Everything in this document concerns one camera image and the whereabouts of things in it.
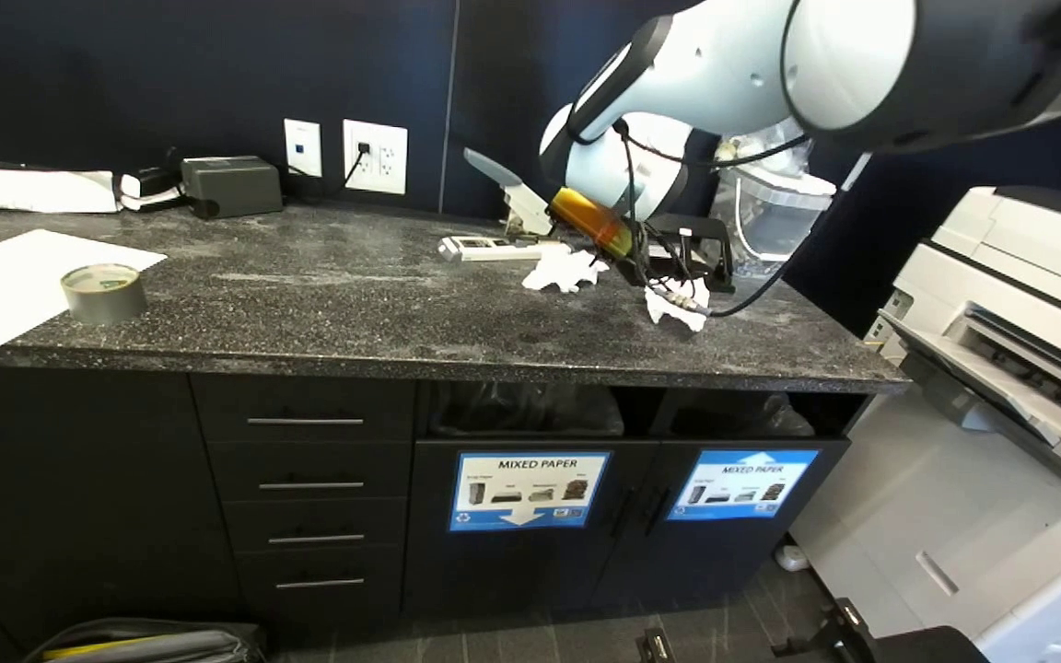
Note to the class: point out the mixed paper sign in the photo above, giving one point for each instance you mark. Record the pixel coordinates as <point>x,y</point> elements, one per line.
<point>526,492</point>
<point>739,483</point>

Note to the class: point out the right mixed paper sign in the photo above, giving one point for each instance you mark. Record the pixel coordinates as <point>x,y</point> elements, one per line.
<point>739,483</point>

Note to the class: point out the dark grey box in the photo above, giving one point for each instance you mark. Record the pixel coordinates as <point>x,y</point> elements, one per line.
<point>231,184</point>

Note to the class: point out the grey hole punch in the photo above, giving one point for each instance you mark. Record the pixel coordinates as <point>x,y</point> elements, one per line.
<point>706,243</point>

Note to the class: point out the white stapler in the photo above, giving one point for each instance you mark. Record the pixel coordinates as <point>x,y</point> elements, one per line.
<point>483,248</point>

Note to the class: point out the white wall outlet plate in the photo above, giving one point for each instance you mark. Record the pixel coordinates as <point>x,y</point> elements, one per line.
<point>372,156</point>

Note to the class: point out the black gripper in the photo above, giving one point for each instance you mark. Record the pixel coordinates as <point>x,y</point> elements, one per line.
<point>669,262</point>

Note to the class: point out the white paper sheet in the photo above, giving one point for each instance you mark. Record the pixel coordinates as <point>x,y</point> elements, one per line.
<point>33,266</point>

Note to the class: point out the clear plastic bucket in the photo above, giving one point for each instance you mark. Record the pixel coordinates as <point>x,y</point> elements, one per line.
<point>774,211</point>

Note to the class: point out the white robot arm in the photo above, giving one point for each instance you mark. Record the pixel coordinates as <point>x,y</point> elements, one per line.
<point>866,76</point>

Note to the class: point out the left mixed paper sign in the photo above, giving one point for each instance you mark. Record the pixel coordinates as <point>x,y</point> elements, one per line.
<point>526,492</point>

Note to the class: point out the white small wall plate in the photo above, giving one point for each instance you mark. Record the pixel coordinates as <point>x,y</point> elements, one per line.
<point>303,149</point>

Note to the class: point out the black drawer cabinet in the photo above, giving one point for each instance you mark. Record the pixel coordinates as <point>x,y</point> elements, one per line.
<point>316,483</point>

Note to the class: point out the white tape dispenser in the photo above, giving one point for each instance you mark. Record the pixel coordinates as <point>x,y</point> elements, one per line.
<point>527,211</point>

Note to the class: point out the grey office printer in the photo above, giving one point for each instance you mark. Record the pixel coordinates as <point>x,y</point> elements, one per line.
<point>947,502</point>

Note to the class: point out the orange wrist camera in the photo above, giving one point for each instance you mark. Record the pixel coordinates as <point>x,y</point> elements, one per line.
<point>593,221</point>

